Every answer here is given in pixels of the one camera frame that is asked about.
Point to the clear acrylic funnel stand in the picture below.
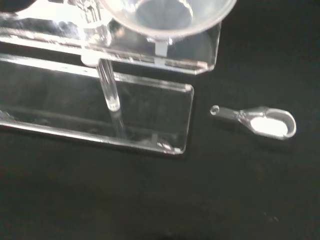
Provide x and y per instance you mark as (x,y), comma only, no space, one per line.
(105,100)

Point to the clear glass weighing funnel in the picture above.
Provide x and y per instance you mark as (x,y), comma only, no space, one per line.
(265,122)

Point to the black bench cloth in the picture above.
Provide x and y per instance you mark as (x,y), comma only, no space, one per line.
(225,187)

